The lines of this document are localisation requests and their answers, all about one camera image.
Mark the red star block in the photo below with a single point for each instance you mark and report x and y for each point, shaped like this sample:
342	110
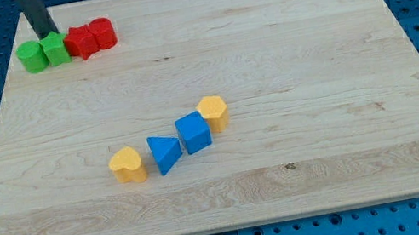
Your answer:
80	42

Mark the green star block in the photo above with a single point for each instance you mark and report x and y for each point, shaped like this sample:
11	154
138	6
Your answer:
55	49

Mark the yellow hexagon block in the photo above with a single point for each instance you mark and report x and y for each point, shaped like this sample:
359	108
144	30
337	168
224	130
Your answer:
215	112

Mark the blue cube block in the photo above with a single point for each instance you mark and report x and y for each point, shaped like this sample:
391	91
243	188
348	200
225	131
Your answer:
194	132

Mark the blue triangle block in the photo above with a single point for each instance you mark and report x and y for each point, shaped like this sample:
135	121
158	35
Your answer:
166	151

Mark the yellow heart block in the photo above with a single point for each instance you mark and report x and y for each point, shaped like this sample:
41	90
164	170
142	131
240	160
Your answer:
127	166

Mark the light wooden board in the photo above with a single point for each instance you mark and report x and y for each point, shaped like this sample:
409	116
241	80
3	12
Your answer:
323	97

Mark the red cylinder block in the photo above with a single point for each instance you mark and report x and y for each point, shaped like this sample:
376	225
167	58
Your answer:
102	30

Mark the green cylinder block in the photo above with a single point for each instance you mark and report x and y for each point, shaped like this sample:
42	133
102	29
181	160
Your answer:
32	56

